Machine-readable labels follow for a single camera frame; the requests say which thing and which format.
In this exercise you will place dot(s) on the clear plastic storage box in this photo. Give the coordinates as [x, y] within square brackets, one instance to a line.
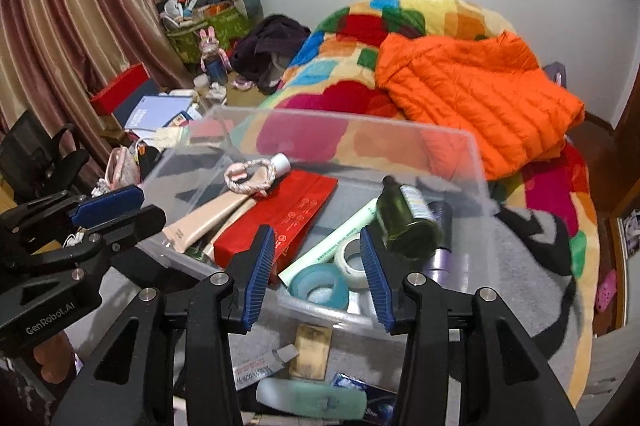
[310, 311]

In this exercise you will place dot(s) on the black chair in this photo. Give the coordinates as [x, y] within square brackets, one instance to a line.
[25, 151]

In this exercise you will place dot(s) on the white printed tube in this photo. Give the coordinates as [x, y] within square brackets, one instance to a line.
[255, 371]

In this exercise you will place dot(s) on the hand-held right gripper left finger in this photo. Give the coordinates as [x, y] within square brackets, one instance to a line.
[257, 281]

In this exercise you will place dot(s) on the red foil packet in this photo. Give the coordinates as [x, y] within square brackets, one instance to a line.
[280, 216]

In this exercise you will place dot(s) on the pink slipper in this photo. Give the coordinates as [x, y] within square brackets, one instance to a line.
[606, 291]

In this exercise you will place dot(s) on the pale green tube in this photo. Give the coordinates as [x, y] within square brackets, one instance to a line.
[330, 241]

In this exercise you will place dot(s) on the blue tape roll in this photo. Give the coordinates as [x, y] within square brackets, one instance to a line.
[300, 278]

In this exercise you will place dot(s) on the orange puffer jacket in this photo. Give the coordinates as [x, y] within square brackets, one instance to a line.
[475, 96]

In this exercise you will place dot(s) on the purple bottle with black cap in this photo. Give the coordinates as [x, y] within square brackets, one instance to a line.
[440, 261]

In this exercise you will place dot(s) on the dark green pump bottle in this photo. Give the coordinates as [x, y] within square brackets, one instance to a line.
[405, 231]

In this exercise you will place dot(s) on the red box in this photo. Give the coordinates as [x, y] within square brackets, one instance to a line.
[120, 88]

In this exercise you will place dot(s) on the wooden wardrobe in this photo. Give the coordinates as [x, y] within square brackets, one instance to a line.
[625, 186]

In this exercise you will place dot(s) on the pink pouch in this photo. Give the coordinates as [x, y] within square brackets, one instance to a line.
[122, 168]

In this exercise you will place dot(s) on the navy box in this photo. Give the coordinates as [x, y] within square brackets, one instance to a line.
[125, 113]

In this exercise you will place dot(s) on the white tape roll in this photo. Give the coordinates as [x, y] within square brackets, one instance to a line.
[342, 256]

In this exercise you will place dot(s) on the mint green squeeze tube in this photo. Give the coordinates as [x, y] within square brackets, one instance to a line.
[310, 398]

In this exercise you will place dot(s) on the small white jar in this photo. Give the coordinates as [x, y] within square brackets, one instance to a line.
[201, 81]

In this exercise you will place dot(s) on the beige cosmetic tube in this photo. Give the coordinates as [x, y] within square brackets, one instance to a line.
[200, 221]
[235, 218]

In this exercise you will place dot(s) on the striped brown curtain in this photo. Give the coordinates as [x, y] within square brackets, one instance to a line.
[75, 6]

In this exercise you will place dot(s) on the colourful patchwork blanket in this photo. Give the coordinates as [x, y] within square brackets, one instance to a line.
[350, 31]

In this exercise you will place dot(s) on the pink rabbit toy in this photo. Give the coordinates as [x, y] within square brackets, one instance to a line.
[215, 66]

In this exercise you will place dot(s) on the person's left hand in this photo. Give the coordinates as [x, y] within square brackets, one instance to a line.
[52, 356]

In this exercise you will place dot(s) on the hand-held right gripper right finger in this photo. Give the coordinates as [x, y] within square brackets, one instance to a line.
[377, 281]

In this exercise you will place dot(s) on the green fabric bag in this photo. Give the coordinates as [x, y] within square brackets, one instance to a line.
[225, 28]

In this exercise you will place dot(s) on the white plastic stool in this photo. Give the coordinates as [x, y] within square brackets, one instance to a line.
[605, 371]

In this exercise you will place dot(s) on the small blue packet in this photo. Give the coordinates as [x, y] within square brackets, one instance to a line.
[350, 383]

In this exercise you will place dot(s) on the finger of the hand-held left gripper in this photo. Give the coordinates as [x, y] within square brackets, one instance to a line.
[135, 223]
[107, 205]

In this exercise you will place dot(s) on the dark purple cloth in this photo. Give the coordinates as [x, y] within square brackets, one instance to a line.
[270, 41]

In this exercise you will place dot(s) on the gold rectangular packet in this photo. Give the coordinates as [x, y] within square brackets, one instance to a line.
[312, 351]

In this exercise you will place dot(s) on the grey backpack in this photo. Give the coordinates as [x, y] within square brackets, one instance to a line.
[555, 73]

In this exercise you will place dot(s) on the white booklet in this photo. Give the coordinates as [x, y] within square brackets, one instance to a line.
[155, 111]

